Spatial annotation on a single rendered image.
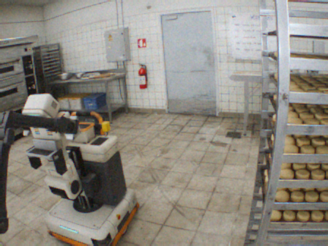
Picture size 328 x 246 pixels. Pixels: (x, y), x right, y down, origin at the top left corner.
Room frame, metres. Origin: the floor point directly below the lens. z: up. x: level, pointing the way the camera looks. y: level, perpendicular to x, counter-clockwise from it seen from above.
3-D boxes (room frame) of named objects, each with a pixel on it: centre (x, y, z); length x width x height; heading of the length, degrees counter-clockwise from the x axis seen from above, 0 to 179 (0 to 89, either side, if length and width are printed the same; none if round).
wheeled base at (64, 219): (1.54, 0.68, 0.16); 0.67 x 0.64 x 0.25; 162
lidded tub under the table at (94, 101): (4.98, 1.44, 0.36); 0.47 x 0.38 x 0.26; 158
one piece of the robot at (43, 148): (1.26, 0.78, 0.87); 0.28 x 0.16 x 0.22; 72
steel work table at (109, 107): (5.10, 1.72, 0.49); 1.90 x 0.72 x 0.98; 66
